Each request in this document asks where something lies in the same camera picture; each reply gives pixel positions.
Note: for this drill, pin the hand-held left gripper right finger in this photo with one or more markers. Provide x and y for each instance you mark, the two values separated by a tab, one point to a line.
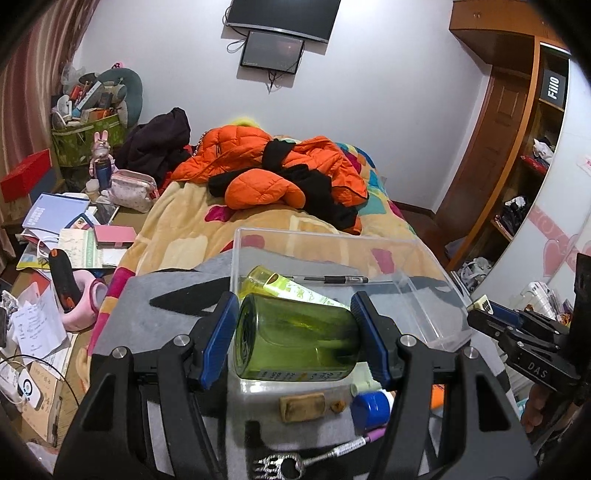
369	341

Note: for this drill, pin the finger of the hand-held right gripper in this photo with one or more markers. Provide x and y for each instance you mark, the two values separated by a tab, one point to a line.
531	364
505	314

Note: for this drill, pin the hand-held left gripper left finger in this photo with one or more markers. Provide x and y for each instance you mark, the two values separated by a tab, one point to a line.
219	341

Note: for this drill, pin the small white yellow item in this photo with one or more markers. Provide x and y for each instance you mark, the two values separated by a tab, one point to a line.
482	304

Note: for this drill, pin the clear plastic box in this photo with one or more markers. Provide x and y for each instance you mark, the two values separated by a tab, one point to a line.
415	300

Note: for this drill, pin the blue capped sunscreen tube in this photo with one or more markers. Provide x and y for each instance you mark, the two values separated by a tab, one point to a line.
369	410

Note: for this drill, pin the green glass jar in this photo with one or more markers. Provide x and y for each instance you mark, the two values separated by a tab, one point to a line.
295	337

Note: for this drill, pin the person's right hand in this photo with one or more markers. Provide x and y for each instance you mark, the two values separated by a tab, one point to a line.
538	406

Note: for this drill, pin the white bag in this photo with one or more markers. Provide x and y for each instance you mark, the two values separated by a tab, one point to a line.
475	273

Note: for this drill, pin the black pen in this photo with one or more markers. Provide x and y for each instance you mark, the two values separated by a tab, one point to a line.
337	279

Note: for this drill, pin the grey black blanket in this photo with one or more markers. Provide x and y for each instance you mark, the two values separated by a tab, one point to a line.
138	332

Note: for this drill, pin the green printed tube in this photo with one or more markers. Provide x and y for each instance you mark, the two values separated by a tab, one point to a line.
295	288

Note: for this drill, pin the brown eraser block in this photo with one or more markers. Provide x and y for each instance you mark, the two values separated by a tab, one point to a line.
302	407

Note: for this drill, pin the dark folded clothes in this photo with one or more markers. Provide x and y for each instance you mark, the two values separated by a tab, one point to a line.
513	216

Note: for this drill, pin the white wardrobe door pink hearts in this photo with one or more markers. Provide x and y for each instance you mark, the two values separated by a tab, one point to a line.
572	184

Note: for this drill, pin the purple capped pen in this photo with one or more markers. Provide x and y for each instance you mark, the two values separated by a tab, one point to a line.
355	444

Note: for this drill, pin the colourful printed blanket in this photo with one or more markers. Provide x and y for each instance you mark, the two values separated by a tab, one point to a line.
184	221

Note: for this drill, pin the red cloth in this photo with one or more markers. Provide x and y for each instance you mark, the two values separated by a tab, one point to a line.
535	165

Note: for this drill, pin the white garment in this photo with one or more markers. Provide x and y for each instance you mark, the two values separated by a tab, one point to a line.
544	148

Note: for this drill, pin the pink notebook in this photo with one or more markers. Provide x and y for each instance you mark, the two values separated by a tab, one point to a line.
113	234

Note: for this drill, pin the black garment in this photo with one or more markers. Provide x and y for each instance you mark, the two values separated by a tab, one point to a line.
314	184

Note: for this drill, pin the green white printed booklet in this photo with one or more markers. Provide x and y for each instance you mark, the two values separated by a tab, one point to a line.
81	249

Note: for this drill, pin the black orange tool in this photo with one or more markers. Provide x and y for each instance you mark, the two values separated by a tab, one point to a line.
62	277

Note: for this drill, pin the dark phone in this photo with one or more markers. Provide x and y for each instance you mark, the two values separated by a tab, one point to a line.
106	213

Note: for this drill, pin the pink cosmetic pouch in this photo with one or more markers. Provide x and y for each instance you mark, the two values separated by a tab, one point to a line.
134	189

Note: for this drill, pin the wooden door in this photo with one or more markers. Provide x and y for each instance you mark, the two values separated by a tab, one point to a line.
489	138

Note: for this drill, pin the white paper sheets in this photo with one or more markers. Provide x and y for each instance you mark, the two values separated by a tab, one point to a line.
37	327

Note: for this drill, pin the orange down jacket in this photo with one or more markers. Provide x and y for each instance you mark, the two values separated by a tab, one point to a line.
231	147

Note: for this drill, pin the white charger device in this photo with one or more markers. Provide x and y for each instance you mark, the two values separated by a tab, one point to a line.
28	391

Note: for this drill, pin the pink rabbit figure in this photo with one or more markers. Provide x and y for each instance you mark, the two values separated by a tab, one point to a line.
104	173

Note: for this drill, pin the black box with white print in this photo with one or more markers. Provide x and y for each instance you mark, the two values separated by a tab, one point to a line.
553	78

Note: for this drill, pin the dark coat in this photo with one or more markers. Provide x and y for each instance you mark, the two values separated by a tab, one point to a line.
157	138

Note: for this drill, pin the pale blue notebook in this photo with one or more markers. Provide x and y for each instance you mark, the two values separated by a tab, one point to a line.
51	207

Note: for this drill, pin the green storage box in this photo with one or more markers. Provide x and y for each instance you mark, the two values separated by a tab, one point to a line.
78	143

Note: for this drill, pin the red box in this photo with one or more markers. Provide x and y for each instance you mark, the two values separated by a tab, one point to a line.
25	175

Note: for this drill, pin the grey neck pillow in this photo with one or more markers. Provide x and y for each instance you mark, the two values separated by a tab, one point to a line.
134	92

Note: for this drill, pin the wooden wardrobe shelf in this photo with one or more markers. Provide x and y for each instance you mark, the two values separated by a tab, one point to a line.
489	27

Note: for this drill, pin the striped curtain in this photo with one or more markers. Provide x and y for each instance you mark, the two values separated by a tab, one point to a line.
27	92

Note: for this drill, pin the small black wall screen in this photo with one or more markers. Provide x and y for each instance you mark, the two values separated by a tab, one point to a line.
272	50

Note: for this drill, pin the black wall television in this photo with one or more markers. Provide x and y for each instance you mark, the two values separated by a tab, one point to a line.
281	16

